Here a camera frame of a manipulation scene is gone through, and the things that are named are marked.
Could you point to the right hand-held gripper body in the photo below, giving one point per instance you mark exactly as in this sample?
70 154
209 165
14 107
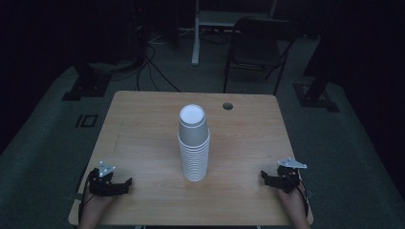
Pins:
286 182

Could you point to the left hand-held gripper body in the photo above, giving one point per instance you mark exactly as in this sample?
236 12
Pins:
103 187

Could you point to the stack of white cups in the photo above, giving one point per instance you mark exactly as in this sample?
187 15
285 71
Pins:
193 152

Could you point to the person's left hand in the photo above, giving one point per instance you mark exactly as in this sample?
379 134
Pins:
95 205

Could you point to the person's right hand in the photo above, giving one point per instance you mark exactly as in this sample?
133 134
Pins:
291 202

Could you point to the black stand with flat base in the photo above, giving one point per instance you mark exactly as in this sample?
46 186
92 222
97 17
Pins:
316 95
87 86

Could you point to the black folding chair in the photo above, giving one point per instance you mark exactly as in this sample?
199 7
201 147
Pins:
258 47

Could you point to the white metal desk frame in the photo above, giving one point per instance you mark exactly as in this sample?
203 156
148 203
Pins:
197 38

